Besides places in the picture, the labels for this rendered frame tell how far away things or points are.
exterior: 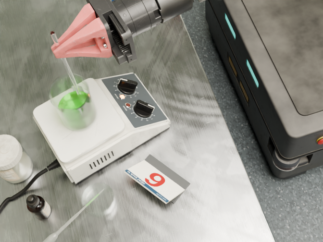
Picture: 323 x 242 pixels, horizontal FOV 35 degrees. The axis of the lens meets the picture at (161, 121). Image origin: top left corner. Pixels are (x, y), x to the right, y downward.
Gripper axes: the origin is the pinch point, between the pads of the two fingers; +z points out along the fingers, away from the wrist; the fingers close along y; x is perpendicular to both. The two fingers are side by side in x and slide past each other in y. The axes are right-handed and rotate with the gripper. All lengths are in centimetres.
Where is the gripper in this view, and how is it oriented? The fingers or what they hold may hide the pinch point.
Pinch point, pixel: (58, 50)
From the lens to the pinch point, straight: 72.9
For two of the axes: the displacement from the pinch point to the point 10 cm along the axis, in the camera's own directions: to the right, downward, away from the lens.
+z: -8.8, 4.6, -1.5
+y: 4.8, 7.6, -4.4
